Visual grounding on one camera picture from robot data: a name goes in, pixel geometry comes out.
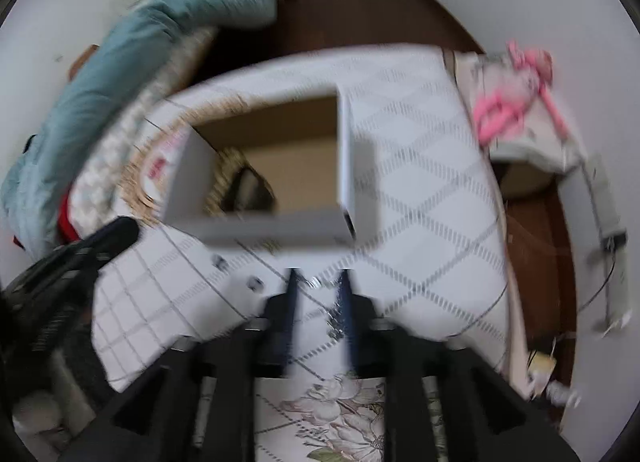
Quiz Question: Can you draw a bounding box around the grey wall power strip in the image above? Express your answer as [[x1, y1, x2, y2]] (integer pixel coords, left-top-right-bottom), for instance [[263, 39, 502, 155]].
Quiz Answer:
[[582, 154, 634, 335]]

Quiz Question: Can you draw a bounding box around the pink panther plush toy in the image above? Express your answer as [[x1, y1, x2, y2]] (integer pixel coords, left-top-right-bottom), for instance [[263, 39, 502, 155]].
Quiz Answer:
[[472, 40, 570, 147]]

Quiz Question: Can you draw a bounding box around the white cardboard box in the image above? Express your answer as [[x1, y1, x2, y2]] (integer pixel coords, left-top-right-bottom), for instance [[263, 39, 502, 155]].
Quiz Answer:
[[160, 84, 356, 245]]

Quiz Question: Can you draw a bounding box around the red cloth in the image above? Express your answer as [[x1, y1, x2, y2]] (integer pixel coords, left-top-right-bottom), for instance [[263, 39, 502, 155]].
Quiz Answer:
[[6, 187, 79, 257]]

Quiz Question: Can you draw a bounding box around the black bangle bracelet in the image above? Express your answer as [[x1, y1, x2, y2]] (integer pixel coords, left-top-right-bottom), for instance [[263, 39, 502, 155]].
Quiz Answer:
[[219, 163, 277, 215]]

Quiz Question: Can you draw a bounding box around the brown wooden headboard piece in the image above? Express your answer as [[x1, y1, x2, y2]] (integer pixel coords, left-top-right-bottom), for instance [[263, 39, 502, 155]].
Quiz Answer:
[[67, 44, 100, 81]]

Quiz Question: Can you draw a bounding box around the teal quilted blanket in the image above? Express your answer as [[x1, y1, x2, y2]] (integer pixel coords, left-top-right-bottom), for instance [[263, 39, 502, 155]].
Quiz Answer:
[[1, 0, 277, 260]]

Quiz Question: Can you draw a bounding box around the wooden bead bracelet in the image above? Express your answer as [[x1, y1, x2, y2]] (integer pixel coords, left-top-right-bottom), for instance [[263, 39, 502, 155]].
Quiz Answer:
[[202, 145, 252, 215]]

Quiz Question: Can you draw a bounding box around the white dotted floral tablecloth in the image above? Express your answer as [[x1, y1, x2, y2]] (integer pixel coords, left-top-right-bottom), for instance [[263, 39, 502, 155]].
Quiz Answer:
[[92, 46, 526, 461]]

